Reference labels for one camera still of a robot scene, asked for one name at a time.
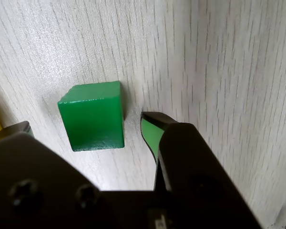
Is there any green wooden cube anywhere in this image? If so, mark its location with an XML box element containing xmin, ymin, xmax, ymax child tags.
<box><xmin>57</xmin><ymin>81</ymin><xmax>125</xmax><ymax>152</ymax></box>

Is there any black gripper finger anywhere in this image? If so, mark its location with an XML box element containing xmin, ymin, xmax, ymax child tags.
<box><xmin>140</xmin><ymin>111</ymin><xmax>264</xmax><ymax>229</ymax></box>
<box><xmin>0</xmin><ymin>120</ymin><xmax>105</xmax><ymax>229</ymax></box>

